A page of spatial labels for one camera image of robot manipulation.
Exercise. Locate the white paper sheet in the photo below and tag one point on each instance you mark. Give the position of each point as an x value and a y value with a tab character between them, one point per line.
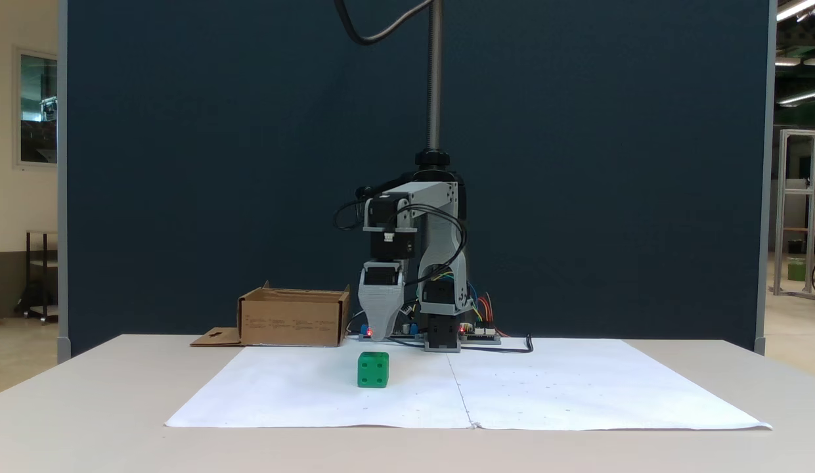
545	387

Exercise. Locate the blue circuit board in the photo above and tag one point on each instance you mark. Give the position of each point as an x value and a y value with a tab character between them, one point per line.
404	332

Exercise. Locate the green bin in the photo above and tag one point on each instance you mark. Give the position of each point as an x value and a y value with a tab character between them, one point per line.
796	270

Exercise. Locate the long ceiling light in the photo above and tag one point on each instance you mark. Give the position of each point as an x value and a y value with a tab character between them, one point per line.
798	9
788	61
801	97

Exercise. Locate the framed window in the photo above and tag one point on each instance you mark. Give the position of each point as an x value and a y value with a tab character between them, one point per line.
38	108

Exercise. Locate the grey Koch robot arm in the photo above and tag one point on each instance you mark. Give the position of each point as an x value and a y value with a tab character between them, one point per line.
440	223

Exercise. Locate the green die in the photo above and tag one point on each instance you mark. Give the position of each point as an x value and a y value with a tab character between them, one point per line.
373	370

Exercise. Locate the dark shelf cart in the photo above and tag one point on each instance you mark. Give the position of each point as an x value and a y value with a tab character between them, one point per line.
43	276

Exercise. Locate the aluminium profile frame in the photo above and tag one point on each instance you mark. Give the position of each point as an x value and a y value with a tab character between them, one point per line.
812	210

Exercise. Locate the dark blue partition panel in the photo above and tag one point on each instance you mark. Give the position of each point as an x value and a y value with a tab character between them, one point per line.
217	164

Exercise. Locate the brown cardboard box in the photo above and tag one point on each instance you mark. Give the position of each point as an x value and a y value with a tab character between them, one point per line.
292	322

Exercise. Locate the metal camera pole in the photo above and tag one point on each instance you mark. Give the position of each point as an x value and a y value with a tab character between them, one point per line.
435	79

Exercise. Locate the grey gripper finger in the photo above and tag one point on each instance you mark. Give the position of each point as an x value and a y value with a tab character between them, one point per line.
381	312

